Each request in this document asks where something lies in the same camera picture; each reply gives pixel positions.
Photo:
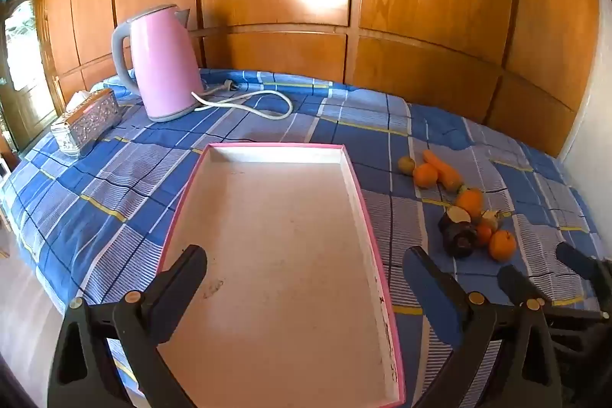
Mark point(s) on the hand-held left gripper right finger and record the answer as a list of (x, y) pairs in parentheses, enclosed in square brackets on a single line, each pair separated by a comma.
[(430, 283)]

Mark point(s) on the wooden framed window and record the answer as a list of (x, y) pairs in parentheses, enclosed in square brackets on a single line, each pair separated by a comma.
[(24, 54)]

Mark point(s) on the pink electric kettle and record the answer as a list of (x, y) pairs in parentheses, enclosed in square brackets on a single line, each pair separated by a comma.
[(162, 64)]

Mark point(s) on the pink rimmed white tray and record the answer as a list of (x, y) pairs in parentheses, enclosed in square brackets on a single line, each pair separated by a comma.
[(287, 245)]

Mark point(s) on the small green-brown kiwi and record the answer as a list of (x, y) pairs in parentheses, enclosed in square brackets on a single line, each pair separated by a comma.
[(406, 164)]

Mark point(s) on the small red tomato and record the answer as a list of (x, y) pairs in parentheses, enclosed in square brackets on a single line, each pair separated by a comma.
[(483, 236)]

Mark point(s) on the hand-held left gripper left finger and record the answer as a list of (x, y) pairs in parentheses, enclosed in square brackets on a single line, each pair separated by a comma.
[(184, 279)]

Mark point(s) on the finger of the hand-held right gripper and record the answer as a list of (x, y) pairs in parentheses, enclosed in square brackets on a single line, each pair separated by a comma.
[(519, 286), (581, 260)]

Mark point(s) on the orange mandarin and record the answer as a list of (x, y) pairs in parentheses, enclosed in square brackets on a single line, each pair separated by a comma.
[(502, 245), (425, 175), (470, 201)]

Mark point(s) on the blue plaid tablecloth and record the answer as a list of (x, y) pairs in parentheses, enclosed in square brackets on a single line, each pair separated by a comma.
[(119, 207)]

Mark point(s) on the silver ornate tissue box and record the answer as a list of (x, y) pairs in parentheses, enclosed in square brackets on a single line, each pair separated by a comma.
[(88, 126)]

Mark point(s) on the orange carrot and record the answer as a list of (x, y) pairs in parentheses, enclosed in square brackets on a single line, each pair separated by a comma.
[(442, 166)]

